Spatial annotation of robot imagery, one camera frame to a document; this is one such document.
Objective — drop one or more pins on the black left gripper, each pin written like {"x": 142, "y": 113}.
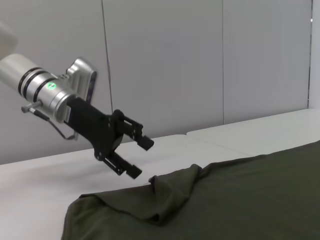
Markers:
{"x": 92, "y": 127}

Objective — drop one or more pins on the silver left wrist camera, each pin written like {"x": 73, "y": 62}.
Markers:
{"x": 81, "y": 77}

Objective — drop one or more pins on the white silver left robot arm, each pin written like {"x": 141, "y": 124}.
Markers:
{"x": 32, "y": 82}

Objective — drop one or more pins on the dark green t-shirt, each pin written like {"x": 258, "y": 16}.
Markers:
{"x": 212, "y": 200}

